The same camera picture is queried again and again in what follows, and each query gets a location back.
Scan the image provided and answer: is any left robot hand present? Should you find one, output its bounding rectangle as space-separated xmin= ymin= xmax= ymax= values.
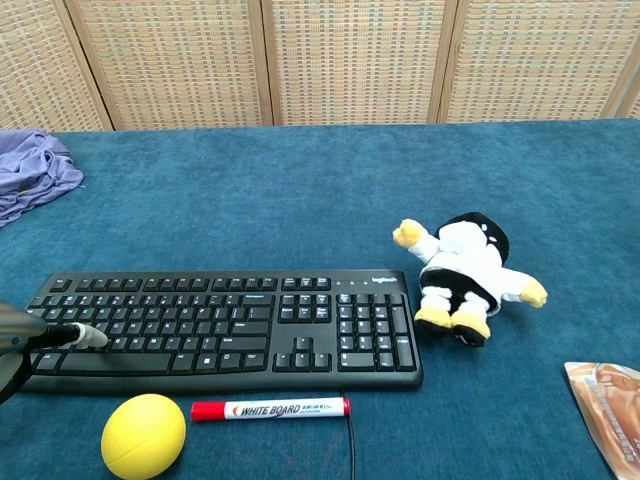
xmin=0 ymin=301 xmax=110 ymax=405

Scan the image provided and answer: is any black computer keyboard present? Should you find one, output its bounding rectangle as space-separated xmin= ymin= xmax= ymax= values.
xmin=22 ymin=270 xmax=425 ymax=393

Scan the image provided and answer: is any yellow foam ball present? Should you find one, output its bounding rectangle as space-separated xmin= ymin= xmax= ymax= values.
xmin=100 ymin=393 xmax=188 ymax=479

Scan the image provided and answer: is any purple crumpled cloth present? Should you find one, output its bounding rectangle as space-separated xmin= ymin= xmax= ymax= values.
xmin=0 ymin=128 xmax=85 ymax=229

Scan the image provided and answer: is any red whiteboard marker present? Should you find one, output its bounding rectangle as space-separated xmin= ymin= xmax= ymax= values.
xmin=191 ymin=397 xmax=352 ymax=422

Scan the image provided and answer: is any blue table mat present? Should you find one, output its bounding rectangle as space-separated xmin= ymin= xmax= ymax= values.
xmin=0 ymin=117 xmax=640 ymax=480

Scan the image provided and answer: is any woven bamboo folding screen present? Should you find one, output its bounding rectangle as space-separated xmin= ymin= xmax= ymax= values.
xmin=0 ymin=0 xmax=640 ymax=133

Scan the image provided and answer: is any penguin plush toy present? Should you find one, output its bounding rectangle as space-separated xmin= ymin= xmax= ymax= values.
xmin=392 ymin=212 xmax=549 ymax=348

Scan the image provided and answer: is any brown spouted snack pouch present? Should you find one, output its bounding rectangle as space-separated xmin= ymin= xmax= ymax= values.
xmin=563 ymin=360 xmax=640 ymax=480

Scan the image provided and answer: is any black keyboard cable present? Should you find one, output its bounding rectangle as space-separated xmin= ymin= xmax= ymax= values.
xmin=344 ymin=417 xmax=358 ymax=480

